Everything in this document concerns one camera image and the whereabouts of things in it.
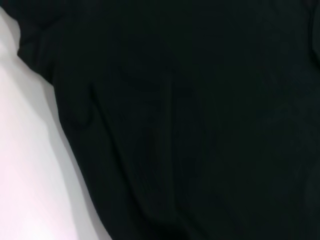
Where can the black shirt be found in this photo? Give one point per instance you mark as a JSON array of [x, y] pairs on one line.
[[187, 112]]

